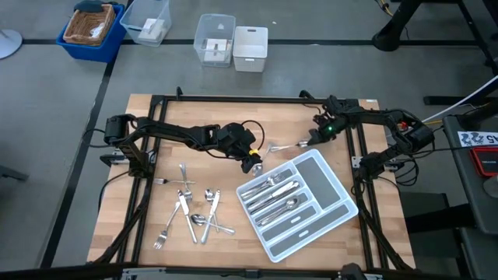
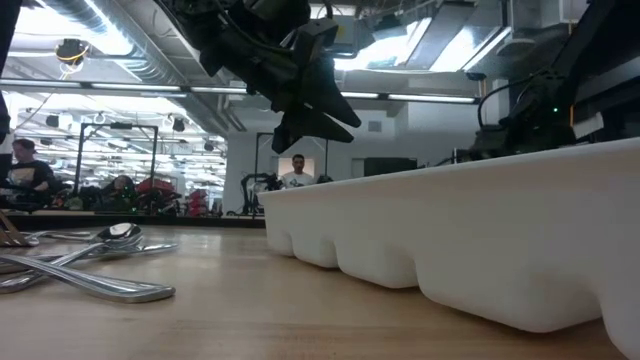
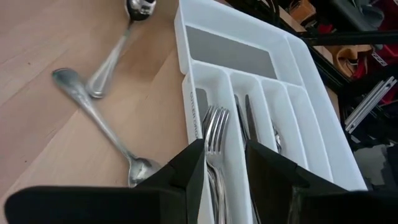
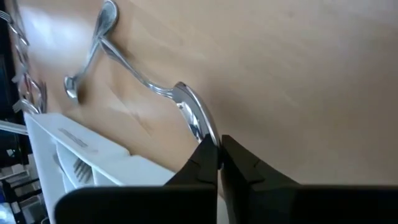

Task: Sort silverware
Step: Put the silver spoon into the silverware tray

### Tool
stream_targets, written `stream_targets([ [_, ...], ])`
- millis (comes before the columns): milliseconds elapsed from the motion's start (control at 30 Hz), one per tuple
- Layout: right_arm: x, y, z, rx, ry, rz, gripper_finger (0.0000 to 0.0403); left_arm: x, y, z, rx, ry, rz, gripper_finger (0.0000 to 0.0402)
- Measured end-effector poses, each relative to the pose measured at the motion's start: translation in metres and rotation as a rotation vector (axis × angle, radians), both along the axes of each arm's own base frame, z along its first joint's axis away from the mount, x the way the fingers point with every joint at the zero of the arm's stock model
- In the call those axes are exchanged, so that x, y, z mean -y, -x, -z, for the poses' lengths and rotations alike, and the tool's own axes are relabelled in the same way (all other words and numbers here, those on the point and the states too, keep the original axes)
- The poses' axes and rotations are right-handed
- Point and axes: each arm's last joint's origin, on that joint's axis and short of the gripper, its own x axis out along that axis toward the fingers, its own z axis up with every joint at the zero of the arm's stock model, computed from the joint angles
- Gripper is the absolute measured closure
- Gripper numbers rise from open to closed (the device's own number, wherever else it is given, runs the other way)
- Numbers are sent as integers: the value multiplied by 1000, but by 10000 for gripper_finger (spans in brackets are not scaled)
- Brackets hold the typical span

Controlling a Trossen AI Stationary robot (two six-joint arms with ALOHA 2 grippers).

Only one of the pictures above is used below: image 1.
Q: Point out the white plastic bin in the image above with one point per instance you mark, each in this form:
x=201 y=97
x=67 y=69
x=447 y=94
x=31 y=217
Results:
x=251 y=50

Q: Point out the blue plastic bin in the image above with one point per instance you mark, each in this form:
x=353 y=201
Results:
x=91 y=52

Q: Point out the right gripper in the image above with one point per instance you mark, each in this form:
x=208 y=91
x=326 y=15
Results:
x=332 y=126

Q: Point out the white box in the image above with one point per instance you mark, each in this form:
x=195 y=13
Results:
x=216 y=50
x=151 y=30

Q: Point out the black pedestal stand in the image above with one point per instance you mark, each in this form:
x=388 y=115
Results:
x=389 y=37

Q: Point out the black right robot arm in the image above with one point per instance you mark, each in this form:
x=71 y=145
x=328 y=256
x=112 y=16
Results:
x=373 y=116

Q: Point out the black aluminium table frame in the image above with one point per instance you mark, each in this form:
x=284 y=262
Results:
x=233 y=99

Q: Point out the dark grey desk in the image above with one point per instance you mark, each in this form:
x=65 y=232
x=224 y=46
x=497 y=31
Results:
x=467 y=183

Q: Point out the silver metal bracket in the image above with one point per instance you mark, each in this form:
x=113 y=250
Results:
x=136 y=274
x=375 y=277
x=356 y=161

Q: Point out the wicker basket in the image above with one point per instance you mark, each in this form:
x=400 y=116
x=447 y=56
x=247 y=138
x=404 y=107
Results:
x=83 y=27

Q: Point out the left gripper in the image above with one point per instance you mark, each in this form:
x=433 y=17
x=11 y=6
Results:
x=239 y=140

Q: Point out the white printed label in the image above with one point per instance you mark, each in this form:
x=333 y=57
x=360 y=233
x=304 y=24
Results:
x=476 y=138

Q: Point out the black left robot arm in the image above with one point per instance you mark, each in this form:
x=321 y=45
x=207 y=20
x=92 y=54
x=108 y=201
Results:
x=175 y=132

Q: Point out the red black device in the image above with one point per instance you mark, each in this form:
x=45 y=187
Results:
x=486 y=161

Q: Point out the clear plastic bin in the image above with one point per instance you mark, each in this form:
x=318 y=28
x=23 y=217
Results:
x=214 y=25
x=134 y=19

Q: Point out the grey round stand base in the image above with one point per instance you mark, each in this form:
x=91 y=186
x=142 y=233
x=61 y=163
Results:
x=8 y=43

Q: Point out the black stand frame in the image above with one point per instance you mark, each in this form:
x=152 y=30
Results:
x=459 y=100

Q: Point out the white cutlery tray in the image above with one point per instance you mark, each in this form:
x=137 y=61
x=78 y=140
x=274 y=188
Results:
x=317 y=186

